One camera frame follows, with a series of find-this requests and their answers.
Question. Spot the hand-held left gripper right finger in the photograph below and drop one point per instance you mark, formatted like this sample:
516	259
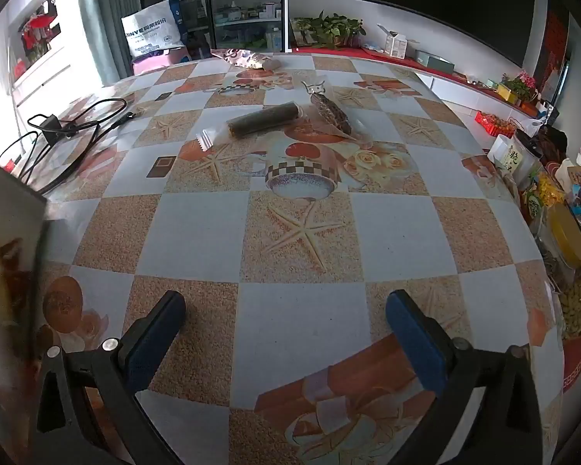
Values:
414	344

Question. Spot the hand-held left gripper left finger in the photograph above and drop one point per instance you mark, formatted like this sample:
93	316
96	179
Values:
157	334

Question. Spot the red round mat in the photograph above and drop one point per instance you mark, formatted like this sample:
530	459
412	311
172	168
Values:
577	361

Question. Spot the jar of yellow nuts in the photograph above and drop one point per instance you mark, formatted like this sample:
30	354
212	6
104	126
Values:
575	305

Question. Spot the clear jar yellow lid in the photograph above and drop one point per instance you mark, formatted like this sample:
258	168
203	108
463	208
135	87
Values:
566	235

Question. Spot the clear jar black lid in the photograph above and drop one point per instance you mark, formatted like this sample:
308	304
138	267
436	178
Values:
520	157

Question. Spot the pile of mixed snack packets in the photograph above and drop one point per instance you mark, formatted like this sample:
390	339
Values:
578	189

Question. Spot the black power adapter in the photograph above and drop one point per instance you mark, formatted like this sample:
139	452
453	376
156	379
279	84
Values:
52	125

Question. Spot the red basket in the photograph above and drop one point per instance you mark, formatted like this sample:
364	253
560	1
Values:
494	123

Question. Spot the dark roll snack clear wrapper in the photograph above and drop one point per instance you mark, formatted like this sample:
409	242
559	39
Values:
264	118

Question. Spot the pink flower pot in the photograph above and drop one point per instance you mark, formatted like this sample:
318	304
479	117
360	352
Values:
522	86

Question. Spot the green box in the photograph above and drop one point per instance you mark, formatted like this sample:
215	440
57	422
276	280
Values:
433	61

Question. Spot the gold foil packet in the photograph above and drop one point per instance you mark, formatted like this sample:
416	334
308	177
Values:
244	58

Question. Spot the open white carton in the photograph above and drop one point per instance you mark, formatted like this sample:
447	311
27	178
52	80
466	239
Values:
396	43

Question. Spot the large white printed bag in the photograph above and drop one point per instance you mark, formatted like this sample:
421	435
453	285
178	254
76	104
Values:
152	31

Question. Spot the grey-green curtain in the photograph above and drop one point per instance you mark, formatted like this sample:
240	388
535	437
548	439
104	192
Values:
109	14

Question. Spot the green potted plant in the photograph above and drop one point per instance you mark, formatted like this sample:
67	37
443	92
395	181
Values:
329	29

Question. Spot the red hanging decoration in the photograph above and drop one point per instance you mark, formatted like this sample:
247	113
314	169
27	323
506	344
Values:
38	29

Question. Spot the glass door cabinet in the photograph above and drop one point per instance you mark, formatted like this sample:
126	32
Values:
244	5

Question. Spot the red wall hanging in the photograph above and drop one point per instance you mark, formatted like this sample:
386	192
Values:
554	48

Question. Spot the black wall screen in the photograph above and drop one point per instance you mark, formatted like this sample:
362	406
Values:
445	5

